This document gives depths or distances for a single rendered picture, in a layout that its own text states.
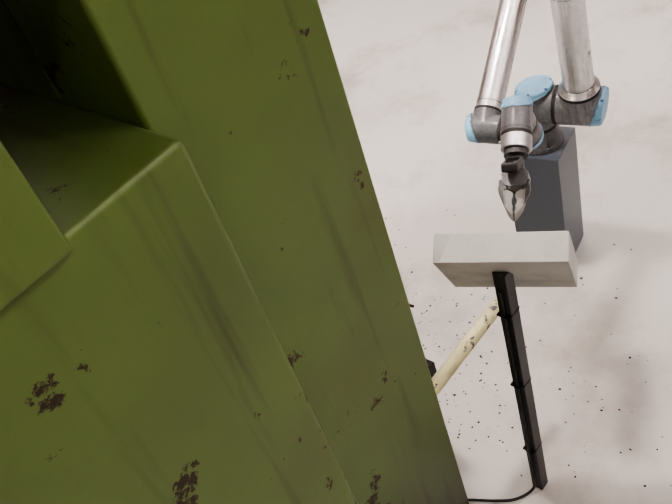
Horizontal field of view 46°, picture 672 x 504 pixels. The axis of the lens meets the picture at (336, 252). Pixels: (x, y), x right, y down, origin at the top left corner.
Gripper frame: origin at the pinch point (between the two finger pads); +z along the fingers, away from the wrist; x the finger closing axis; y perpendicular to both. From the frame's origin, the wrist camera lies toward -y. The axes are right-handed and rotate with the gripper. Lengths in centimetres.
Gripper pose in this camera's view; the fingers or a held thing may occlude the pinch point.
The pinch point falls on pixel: (513, 215)
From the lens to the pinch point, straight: 229.8
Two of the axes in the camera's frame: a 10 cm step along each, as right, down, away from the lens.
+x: -9.4, 0.2, 3.5
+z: -0.7, 9.7, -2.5
